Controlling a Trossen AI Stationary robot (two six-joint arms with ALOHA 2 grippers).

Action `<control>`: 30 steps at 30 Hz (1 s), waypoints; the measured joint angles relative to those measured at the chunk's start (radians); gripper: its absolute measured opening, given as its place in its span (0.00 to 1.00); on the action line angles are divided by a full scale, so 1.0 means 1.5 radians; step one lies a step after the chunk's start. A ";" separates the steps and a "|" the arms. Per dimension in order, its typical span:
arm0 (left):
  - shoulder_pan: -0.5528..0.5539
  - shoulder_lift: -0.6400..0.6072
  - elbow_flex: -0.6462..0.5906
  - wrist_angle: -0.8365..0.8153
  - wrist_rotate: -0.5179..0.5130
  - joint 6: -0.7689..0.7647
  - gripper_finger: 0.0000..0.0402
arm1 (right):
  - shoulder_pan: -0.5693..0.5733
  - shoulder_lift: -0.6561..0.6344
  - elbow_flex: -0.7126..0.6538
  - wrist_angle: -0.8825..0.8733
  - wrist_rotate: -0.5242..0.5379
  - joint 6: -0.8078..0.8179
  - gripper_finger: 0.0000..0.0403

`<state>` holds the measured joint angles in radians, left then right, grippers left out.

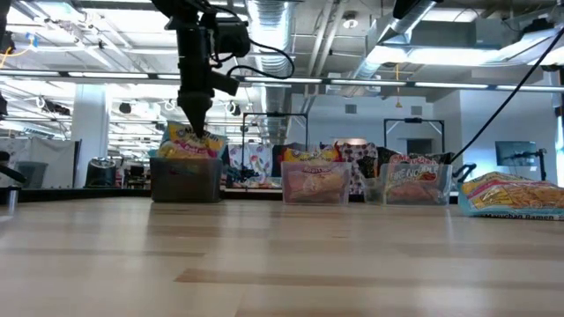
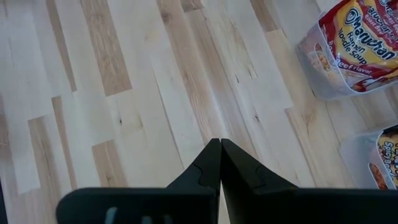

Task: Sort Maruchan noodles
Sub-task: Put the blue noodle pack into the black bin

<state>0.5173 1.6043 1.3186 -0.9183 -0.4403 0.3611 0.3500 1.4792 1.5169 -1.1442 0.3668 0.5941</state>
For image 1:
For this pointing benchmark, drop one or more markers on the small grey metal post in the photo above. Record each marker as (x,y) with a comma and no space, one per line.
(11,197)

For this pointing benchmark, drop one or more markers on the black metal frame stand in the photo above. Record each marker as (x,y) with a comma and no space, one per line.
(414,119)
(275,114)

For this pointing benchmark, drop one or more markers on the white colourful print cloth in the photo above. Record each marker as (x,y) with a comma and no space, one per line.
(255,160)

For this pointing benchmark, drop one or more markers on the dark plastic bin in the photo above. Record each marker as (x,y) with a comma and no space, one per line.
(185,187)

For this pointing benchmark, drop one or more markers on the dark patterned cloth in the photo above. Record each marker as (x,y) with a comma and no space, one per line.
(352,152)

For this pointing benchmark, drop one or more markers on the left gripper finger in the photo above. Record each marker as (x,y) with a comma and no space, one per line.
(195,110)

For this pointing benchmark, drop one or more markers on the blue Maruchan ramen packet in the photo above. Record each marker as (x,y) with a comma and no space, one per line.
(511,196)
(185,143)

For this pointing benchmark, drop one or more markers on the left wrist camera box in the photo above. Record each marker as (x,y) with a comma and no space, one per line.
(225,83)

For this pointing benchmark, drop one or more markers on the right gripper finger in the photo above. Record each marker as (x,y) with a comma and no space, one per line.
(410,5)

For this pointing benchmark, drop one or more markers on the wall monitor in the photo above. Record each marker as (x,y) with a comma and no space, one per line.
(515,153)

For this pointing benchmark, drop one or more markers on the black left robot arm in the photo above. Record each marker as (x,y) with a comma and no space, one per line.
(231,39)

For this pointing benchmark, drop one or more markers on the grey bin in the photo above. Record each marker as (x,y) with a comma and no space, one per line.
(33,174)

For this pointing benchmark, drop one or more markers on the white fabric partition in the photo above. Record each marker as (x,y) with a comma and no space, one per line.
(53,154)

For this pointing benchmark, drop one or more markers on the black round bin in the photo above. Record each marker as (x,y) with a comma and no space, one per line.
(101,171)

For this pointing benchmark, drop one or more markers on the clear plastic bin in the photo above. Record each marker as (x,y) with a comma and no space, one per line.
(315,201)
(443,198)

